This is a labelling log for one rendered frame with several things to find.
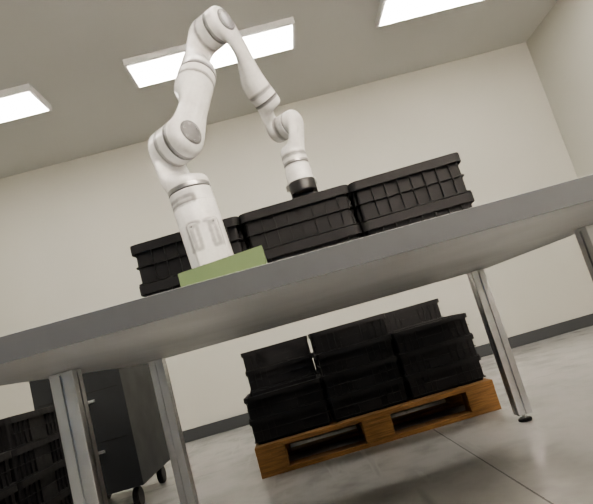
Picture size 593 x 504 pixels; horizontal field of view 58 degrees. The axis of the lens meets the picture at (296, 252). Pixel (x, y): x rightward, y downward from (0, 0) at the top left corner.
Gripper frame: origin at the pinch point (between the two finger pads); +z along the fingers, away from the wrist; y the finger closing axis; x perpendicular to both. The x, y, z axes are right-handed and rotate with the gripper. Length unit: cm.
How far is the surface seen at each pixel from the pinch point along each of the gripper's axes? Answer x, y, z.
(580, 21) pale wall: 275, 268, -161
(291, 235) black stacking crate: -7.8, -6.6, 1.2
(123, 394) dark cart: 126, -111, 30
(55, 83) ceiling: 200, -142, -192
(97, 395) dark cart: 125, -124, 27
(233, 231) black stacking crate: -7.7, -20.9, -4.1
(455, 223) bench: -61, 19, 17
